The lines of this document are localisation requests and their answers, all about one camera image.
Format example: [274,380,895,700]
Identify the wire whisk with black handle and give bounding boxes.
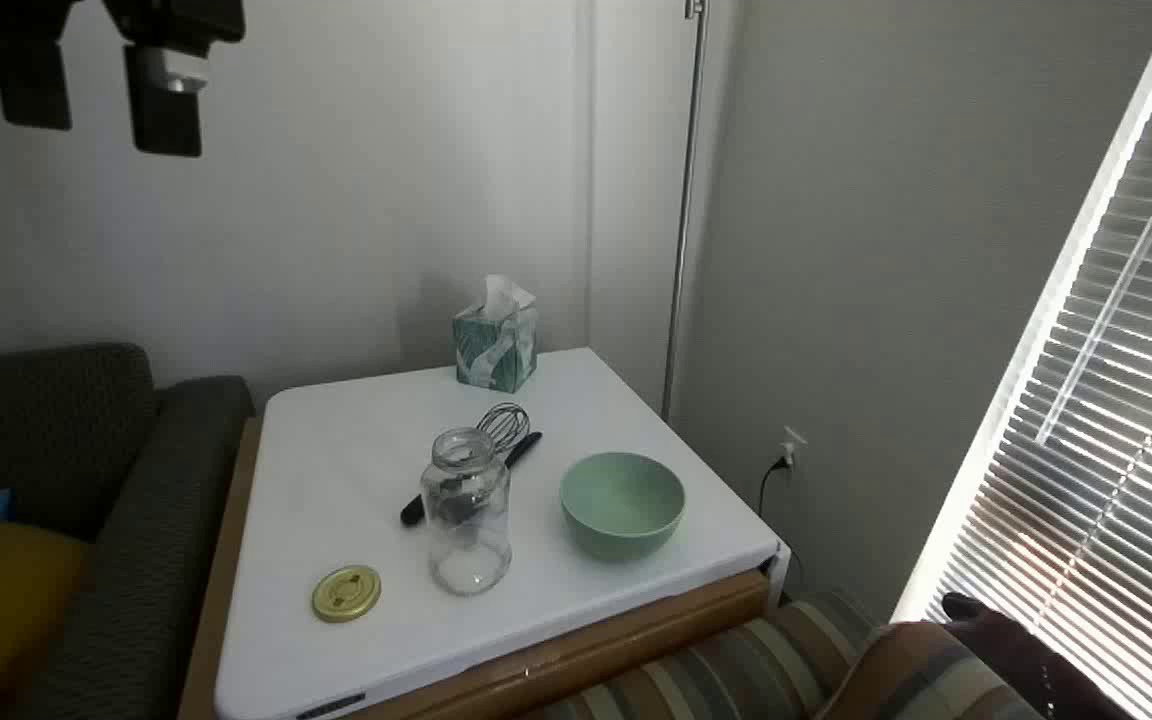
[394,405,536,532]

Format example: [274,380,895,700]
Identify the striped fabric sofa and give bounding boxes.
[518,598,1052,720]

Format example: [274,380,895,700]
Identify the white table board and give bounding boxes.
[213,343,793,720]

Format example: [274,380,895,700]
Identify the white window blinds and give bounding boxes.
[890,0,1152,720]

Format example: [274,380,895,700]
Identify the black power cord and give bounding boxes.
[752,451,797,527]

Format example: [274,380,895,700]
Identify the dark grey sofa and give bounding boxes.
[0,342,258,720]

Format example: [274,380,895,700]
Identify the white wall outlet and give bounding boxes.
[771,425,813,476]

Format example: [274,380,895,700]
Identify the thin metal wall pole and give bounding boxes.
[655,0,710,425]

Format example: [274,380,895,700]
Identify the green ceramic bowl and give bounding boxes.
[556,448,686,566]

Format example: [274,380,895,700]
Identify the green white tissue box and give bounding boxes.
[449,273,545,397]

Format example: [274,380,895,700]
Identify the dark brown furry object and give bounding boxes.
[940,590,1141,720]

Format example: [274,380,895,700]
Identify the clear glass jar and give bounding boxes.
[415,425,514,599]

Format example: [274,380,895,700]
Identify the gold metal jar lid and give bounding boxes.
[307,560,382,627]

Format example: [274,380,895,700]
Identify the wooden table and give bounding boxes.
[174,414,793,720]

